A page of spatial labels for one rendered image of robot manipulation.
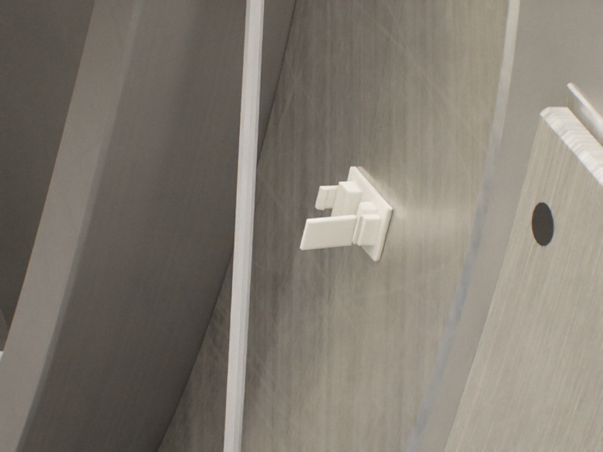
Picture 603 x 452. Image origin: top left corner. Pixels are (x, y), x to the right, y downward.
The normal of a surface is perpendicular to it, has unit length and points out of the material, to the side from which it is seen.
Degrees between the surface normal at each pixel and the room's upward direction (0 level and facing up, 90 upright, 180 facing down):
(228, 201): 119
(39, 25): 69
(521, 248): 90
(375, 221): 115
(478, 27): 90
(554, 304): 90
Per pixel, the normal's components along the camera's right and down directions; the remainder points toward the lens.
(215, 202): 0.41, 0.56
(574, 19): -0.88, 0.04
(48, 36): 0.44, -0.32
